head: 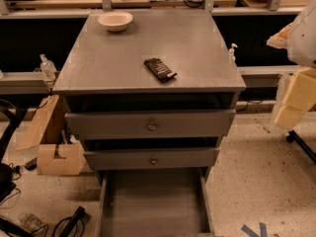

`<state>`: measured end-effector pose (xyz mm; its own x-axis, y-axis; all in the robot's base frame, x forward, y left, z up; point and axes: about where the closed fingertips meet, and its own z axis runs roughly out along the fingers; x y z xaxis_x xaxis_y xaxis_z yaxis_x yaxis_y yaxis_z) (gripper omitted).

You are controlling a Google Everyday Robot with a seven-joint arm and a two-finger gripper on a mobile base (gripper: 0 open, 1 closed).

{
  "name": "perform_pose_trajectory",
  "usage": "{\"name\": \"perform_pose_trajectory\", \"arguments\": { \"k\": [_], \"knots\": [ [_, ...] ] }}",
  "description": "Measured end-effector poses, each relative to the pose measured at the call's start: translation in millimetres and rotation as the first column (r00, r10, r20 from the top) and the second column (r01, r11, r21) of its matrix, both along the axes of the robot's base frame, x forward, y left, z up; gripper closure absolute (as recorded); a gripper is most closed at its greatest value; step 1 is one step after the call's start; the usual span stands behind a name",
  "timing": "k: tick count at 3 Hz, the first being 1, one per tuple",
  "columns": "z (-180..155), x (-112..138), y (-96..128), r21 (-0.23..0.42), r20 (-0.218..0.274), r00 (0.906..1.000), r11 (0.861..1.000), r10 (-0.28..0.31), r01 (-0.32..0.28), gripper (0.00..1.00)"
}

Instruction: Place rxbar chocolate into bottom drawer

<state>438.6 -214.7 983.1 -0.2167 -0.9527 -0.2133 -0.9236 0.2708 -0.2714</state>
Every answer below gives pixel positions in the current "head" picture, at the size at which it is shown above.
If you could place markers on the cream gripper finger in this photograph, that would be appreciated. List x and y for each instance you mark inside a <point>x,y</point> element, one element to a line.
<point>300,98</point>
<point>279,40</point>

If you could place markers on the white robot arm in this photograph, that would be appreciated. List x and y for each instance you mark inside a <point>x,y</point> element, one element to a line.
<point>299,40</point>

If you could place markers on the grey top drawer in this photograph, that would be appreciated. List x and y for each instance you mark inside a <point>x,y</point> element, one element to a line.
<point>132,125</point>

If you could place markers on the grey middle drawer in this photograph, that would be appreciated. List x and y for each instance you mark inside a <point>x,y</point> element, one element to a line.
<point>151,158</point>

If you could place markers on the grey drawer cabinet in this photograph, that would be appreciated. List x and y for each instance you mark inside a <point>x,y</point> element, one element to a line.
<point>104,73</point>

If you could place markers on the grey open bottom drawer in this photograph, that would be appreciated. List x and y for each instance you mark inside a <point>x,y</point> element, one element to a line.
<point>154,203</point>

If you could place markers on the black stand leg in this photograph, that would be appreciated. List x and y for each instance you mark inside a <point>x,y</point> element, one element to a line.
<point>294,137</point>

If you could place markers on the white pump bottle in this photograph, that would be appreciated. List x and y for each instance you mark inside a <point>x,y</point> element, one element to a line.
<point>232,51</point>

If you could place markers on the white bowl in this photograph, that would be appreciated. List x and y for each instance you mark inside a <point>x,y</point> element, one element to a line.
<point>115,21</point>

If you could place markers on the brown cardboard box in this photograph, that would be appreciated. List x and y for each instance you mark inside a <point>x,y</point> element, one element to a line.
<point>55,157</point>

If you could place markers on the black device on floor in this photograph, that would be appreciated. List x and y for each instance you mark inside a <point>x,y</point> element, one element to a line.
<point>71,226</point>

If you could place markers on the crushed clear plastic bottle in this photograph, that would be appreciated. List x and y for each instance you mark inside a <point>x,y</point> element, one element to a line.
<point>30,222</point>

